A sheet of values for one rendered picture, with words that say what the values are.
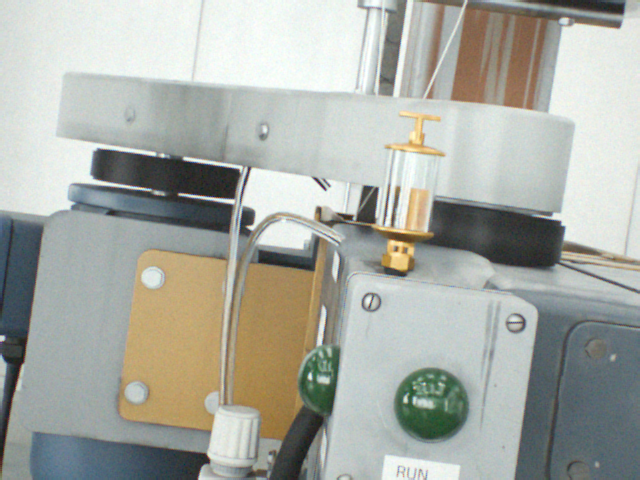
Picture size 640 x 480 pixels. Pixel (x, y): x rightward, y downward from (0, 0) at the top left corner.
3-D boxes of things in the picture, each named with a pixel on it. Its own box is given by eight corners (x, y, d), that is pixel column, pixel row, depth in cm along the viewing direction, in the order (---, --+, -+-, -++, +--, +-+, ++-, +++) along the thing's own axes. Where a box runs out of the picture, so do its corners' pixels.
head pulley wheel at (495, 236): (405, 247, 67) (412, 200, 67) (390, 237, 76) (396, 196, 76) (576, 272, 68) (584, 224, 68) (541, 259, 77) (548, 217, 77)
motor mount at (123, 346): (10, 434, 93) (42, 207, 92) (28, 415, 100) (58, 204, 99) (402, 485, 95) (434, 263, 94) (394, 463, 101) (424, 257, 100)
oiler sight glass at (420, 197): (378, 225, 58) (389, 148, 58) (374, 223, 61) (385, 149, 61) (433, 233, 58) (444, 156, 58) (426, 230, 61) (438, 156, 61)
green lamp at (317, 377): (292, 418, 52) (303, 344, 52) (292, 404, 55) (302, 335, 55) (355, 427, 52) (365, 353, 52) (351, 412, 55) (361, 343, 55)
